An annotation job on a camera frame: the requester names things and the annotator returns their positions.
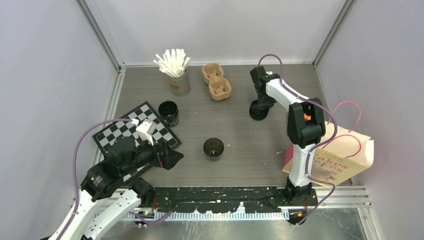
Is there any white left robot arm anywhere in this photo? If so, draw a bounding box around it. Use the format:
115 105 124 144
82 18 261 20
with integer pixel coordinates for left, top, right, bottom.
49 137 184 240

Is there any single black coffee cup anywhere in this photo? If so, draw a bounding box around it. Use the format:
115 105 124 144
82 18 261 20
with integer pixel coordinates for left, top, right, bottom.
202 137 225 161

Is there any stack of black cups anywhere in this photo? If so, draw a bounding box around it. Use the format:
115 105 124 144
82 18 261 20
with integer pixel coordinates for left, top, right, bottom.
158 100 179 127

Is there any black white chessboard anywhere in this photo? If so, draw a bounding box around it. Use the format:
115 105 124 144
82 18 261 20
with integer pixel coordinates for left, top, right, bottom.
83 102 181 187

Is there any white paper straws bundle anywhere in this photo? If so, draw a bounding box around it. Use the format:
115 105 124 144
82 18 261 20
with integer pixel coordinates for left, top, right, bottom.
153 48 191 78

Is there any brown cardboard cup carrier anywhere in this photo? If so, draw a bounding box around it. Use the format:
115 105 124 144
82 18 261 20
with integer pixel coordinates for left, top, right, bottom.
201 63 232 101

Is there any grey straw holder cup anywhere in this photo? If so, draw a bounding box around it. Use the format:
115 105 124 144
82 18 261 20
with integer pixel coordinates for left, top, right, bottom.
168 71 191 97

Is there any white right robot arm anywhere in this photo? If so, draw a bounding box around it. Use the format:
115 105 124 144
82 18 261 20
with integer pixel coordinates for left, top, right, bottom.
249 66 326 205

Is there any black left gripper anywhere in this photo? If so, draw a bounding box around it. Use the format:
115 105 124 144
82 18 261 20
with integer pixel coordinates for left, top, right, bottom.
122 132 184 175

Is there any paper bag with pink handles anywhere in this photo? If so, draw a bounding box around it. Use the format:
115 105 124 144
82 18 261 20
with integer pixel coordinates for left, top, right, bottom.
282 100 375 190

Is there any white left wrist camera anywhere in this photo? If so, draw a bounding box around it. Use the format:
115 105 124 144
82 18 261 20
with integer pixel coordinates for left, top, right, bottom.
130 118 157 146

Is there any orange small object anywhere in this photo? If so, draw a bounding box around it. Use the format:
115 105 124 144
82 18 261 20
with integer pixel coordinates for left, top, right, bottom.
304 114 312 121

